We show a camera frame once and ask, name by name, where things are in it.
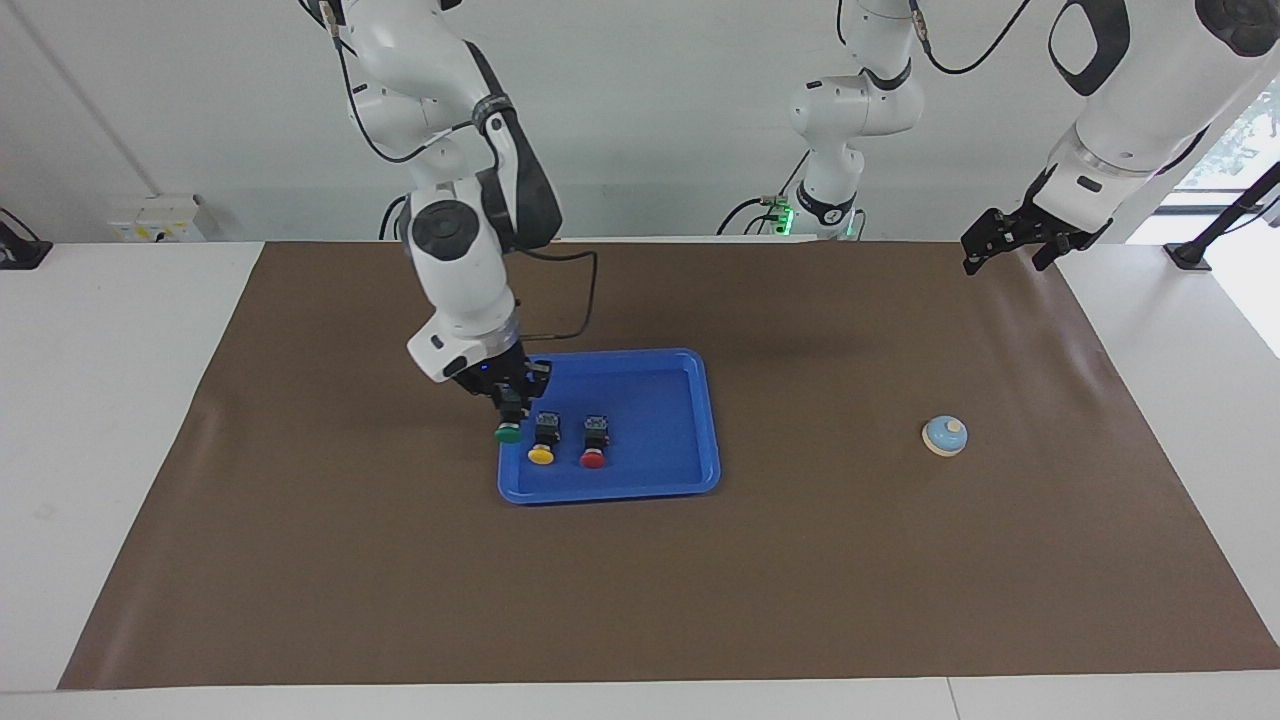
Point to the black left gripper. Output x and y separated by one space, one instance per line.
1040 228

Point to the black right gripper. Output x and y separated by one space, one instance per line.
490 372

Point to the green push button switch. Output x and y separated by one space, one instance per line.
508 434

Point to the yellow push button switch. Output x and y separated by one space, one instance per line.
541 454

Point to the red push button switch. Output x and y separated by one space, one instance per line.
593 459

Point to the light blue desk bell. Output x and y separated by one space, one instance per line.
940 435

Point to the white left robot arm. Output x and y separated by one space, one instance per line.
1140 110

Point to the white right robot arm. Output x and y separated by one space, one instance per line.
465 260

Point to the blue plastic tray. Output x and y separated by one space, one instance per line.
660 410

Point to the brown table mat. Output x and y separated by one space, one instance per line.
640 580

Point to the bright window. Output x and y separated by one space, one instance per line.
1235 140

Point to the black camera stand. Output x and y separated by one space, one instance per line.
1225 215

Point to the white wall outlet box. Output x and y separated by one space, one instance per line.
150 222

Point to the black clamp mount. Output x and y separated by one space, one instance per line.
18 250

